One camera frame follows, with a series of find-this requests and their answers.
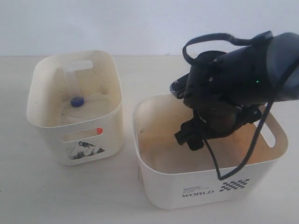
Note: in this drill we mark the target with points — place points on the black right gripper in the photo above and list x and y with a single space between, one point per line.
212 117

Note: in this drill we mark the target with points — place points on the blue-capped clear tube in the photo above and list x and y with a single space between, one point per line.
72 85

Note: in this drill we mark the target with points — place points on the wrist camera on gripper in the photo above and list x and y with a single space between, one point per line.
178 87

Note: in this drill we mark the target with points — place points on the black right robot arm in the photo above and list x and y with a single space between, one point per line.
224 90

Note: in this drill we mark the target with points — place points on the orange-capped clear tube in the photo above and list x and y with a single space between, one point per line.
84 133

